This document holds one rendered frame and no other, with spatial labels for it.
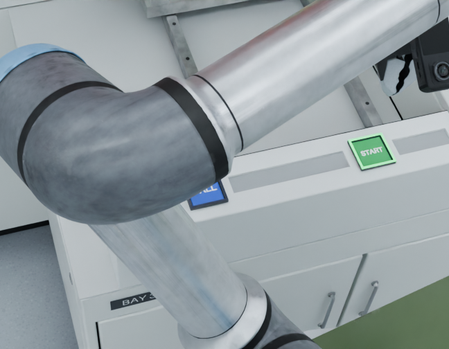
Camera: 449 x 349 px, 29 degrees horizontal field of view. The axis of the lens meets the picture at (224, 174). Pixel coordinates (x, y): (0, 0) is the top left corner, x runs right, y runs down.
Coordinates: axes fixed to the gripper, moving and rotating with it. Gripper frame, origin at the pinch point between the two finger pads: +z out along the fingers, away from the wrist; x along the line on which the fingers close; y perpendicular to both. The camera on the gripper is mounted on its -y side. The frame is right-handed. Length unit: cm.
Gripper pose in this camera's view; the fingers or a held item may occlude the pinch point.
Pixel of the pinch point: (395, 92)
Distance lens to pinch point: 119.7
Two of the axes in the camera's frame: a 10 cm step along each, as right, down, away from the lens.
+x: -9.5, 2.1, -2.2
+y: -3.0, -7.9, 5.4
